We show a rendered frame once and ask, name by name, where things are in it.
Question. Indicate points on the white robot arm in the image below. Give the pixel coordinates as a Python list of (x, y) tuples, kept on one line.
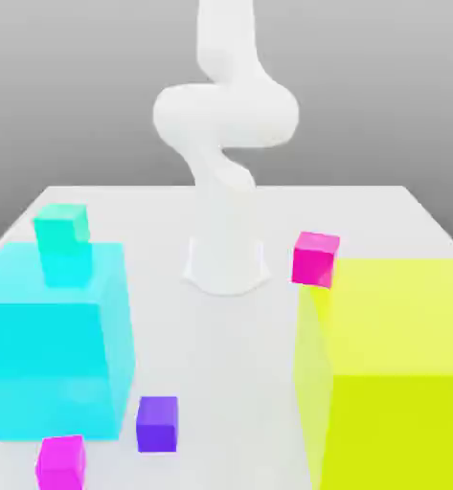
[(226, 115)]

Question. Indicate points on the large yellow box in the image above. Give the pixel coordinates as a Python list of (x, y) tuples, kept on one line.
[(394, 367)]

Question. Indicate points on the small magenta cube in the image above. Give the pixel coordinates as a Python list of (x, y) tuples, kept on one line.
[(60, 463)]

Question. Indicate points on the small pink cube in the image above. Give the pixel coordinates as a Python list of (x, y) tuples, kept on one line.
[(312, 260)]

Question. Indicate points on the large cyan box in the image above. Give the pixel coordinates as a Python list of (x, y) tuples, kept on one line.
[(46, 344)]

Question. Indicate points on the small turquoise cube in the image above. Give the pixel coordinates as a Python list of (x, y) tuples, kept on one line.
[(63, 245)]

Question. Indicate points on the small purple cube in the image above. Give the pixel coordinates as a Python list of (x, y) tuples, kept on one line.
[(157, 425)]

